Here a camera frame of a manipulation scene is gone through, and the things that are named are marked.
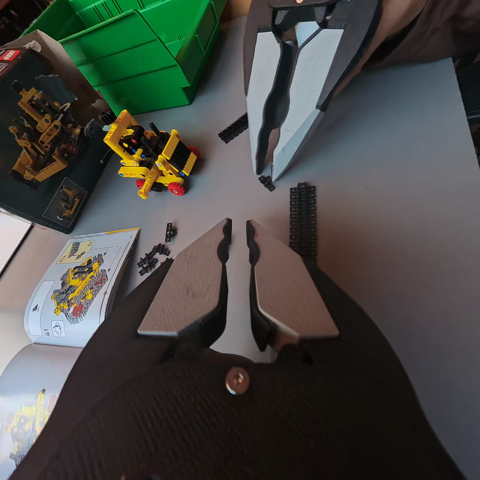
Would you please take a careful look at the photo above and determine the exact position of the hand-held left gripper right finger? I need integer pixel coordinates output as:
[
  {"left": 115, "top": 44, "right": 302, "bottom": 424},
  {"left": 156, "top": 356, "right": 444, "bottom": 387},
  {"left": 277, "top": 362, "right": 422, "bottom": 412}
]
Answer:
[{"left": 245, "top": 219, "right": 340, "bottom": 352}]

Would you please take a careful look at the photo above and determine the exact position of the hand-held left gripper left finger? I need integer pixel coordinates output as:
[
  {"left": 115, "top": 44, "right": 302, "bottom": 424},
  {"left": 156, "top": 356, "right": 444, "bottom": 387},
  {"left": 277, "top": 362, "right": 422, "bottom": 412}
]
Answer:
[{"left": 137, "top": 217, "right": 233, "bottom": 349}]

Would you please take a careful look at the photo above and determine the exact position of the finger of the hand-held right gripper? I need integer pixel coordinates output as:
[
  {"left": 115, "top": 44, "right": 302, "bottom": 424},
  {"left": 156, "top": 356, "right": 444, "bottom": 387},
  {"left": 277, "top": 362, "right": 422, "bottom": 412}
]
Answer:
[
  {"left": 245, "top": 30, "right": 297, "bottom": 176},
  {"left": 271, "top": 23, "right": 345, "bottom": 182}
]

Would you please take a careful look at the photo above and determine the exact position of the black lego track strip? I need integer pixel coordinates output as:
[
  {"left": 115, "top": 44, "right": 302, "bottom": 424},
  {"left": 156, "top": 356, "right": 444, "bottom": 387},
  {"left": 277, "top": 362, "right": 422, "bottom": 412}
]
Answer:
[
  {"left": 289, "top": 181, "right": 320, "bottom": 265},
  {"left": 218, "top": 113, "right": 250, "bottom": 144}
]

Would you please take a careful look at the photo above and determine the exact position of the pile of track pieces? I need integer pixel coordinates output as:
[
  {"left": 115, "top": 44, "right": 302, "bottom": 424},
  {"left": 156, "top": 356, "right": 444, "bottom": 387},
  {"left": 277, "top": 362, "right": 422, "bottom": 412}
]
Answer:
[{"left": 137, "top": 222, "right": 178, "bottom": 277}]

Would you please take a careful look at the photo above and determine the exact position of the yellow lego bulldozer model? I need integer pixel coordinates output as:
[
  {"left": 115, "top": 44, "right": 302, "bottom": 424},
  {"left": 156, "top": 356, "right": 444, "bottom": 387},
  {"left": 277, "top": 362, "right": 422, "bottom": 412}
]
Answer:
[{"left": 98, "top": 109, "right": 199, "bottom": 200}]

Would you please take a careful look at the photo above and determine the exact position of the lego instruction booklet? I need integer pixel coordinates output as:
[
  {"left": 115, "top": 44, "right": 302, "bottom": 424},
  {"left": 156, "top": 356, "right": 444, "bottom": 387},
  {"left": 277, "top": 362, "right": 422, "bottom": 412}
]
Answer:
[{"left": 0, "top": 227, "right": 141, "bottom": 467}]

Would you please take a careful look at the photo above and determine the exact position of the dark cardboard lego box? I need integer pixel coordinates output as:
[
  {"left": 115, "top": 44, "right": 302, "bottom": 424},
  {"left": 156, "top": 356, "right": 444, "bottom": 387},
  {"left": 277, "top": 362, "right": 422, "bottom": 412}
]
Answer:
[{"left": 0, "top": 29, "right": 113, "bottom": 235}]

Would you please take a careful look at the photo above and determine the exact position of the green plastic bin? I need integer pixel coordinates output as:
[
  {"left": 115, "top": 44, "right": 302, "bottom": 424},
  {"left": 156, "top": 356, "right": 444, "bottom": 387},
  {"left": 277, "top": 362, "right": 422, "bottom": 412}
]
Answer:
[{"left": 20, "top": 0, "right": 222, "bottom": 116}]

